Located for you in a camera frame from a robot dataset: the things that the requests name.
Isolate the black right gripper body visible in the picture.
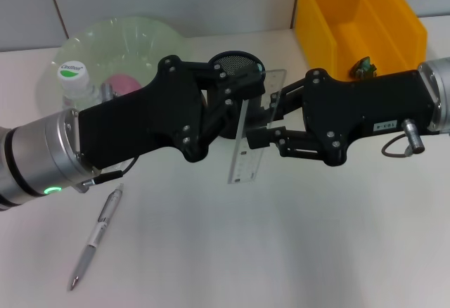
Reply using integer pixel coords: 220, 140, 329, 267
301, 68, 437, 167

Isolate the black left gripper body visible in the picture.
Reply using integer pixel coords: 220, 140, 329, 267
77, 54, 212, 170

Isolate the green plastic scrap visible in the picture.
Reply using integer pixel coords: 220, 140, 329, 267
350, 56, 379, 77

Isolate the pink peach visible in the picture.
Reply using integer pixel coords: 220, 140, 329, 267
103, 73, 142, 95

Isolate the clear plastic ruler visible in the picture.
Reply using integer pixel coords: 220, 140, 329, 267
226, 68, 288, 185

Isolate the clear green-label water bottle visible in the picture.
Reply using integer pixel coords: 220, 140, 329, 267
57, 60, 103, 111

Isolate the black mesh pen cup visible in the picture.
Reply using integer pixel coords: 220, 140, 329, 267
207, 51, 267, 140

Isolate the green glass fruit bowl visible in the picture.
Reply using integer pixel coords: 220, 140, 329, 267
37, 15, 195, 119

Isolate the silver ballpoint pen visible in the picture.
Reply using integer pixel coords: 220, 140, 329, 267
67, 183, 124, 292

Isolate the yellow plastic bin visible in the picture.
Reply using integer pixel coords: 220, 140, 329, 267
294, 0, 429, 79

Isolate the left gripper cable with connector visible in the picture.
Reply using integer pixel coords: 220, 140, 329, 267
77, 82, 142, 192

